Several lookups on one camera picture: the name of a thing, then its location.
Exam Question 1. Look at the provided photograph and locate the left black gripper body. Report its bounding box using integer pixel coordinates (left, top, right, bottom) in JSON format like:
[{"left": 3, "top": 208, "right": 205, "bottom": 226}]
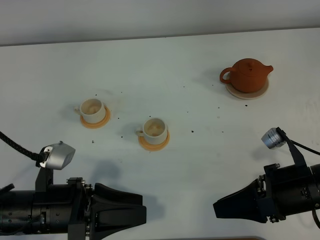
[{"left": 34, "top": 168, "right": 94, "bottom": 240}]

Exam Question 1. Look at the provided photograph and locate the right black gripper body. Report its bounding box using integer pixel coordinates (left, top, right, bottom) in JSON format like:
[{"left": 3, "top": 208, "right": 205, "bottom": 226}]
[{"left": 260, "top": 139, "right": 313, "bottom": 223}]

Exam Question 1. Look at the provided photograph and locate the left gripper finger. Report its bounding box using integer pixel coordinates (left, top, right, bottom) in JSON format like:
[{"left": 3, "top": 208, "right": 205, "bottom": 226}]
[
  {"left": 92, "top": 183, "right": 143, "bottom": 209},
  {"left": 92, "top": 206, "right": 147, "bottom": 233}
]

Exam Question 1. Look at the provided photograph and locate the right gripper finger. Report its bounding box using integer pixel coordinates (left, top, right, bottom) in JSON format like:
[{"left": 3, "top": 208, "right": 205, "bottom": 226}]
[{"left": 213, "top": 178, "right": 269, "bottom": 223}]

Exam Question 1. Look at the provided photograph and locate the brown clay teapot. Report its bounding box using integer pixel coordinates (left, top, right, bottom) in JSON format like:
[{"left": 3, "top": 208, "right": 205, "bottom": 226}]
[{"left": 219, "top": 58, "right": 274, "bottom": 94}]

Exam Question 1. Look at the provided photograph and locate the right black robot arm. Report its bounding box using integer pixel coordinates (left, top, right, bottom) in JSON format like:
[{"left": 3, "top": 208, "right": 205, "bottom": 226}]
[{"left": 213, "top": 164, "right": 320, "bottom": 225}]

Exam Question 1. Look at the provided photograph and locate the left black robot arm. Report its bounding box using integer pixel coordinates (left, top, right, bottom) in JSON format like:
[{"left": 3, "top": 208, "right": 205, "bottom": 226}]
[{"left": 0, "top": 168, "right": 147, "bottom": 240}]

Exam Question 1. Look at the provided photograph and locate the beige round teapot coaster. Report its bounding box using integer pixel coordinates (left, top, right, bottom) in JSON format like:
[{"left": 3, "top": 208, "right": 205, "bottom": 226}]
[{"left": 225, "top": 79, "right": 269, "bottom": 100}]

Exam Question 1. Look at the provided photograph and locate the right orange saucer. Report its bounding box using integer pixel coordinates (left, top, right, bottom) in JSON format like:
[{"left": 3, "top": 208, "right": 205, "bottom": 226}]
[{"left": 138, "top": 131, "right": 170, "bottom": 152}]

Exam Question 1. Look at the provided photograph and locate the orange saucer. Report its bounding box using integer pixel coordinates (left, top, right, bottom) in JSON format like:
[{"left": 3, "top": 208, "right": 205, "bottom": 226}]
[
  {"left": 80, "top": 105, "right": 111, "bottom": 129},
  {"left": 138, "top": 131, "right": 170, "bottom": 152}
]

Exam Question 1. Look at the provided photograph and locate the left orange saucer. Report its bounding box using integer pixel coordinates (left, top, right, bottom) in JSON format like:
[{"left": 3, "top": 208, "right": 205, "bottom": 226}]
[{"left": 80, "top": 105, "right": 111, "bottom": 129}]

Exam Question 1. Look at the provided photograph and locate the left white teacup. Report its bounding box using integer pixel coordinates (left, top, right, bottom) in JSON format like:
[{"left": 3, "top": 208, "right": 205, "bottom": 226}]
[{"left": 74, "top": 98, "right": 107, "bottom": 124}]

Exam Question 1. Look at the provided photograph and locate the white teacup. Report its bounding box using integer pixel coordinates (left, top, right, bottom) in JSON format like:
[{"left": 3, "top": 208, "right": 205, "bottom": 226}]
[
  {"left": 74, "top": 98, "right": 107, "bottom": 124},
  {"left": 135, "top": 117, "right": 168, "bottom": 145}
]

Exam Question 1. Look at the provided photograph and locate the right white teacup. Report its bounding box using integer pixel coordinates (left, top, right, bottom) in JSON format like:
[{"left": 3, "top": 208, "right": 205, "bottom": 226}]
[{"left": 135, "top": 117, "right": 168, "bottom": 145}]

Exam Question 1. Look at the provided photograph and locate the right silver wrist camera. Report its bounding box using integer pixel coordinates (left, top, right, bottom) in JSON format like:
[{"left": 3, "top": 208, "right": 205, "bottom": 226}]
[{"left": 261, "top": 127, "right": 287, "bottom": 150}]

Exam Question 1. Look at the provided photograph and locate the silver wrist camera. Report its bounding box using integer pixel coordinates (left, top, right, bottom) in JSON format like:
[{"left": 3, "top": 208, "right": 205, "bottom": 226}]
[
  {"left": 35, "top": 141, "right": 76, "bottom": 170},
  {"left": 261, "top": 127, "right": 287, "bottom": 150}
]

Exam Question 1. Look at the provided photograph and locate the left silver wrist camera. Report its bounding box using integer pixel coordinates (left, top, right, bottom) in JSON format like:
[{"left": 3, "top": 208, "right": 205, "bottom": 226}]
[{"left": 35, "top": 141, "right": 76, "bottom": 170}]

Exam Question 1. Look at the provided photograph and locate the left braided black cable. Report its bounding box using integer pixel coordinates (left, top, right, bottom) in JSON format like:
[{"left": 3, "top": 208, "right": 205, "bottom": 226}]
[{"left": 0, "top": 130, "right": 48, "bottom": 163}]

